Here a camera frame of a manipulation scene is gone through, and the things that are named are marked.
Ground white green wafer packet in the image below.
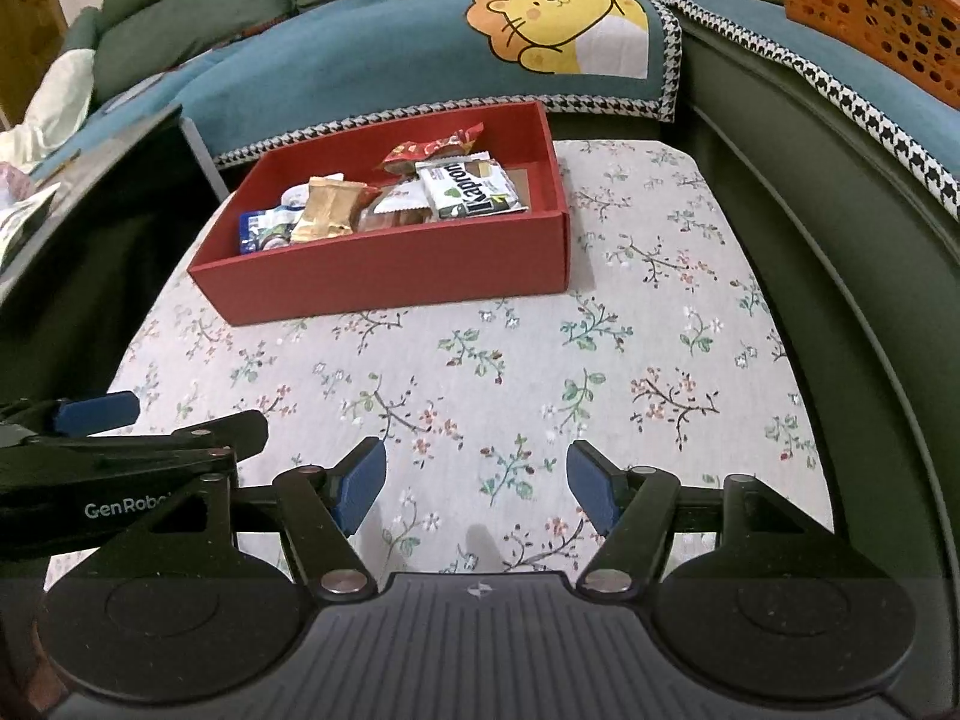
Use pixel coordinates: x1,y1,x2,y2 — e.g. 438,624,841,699
415,156,522,222

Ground blue houndstooth trim sofa cover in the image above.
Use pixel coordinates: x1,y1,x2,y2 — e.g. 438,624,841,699
611,0,960,218

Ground gold snack packet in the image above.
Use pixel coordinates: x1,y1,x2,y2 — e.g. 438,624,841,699
290,175,367,243

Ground green sofa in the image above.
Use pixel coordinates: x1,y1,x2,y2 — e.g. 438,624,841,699
60,0,960,616

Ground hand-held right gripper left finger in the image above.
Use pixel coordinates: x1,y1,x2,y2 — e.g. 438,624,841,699
90,435,389,605

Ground wooden cabinet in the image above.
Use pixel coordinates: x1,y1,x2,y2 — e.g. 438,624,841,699
0,0,68,128

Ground orange plastic basket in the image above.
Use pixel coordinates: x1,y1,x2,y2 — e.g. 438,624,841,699
776,0,960,110

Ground white cloth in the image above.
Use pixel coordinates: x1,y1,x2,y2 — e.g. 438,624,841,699
0,49,98,166

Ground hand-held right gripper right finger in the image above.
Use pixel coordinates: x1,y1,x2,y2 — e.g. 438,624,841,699
564,439,848,605

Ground white black bread packet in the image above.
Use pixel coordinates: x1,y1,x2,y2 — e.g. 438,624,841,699
371,180,428,215

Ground white paper leaflet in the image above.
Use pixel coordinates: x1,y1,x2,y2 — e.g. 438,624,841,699
0,180,61,271

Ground red gummy candy packet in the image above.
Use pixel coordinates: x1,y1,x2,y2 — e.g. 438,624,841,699
379,124,487,173

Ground blue white cartoon packet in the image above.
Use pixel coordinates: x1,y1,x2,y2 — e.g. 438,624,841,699
238,206,297,254

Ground red cardboard box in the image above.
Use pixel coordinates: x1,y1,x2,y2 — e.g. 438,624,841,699
186,100,572,327

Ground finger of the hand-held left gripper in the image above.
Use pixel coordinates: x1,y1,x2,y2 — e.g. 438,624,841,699
22,411,269,460
0,392,141,445

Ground blue lion sofa cover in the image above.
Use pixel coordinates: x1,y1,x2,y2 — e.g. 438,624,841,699
30,0,683,170

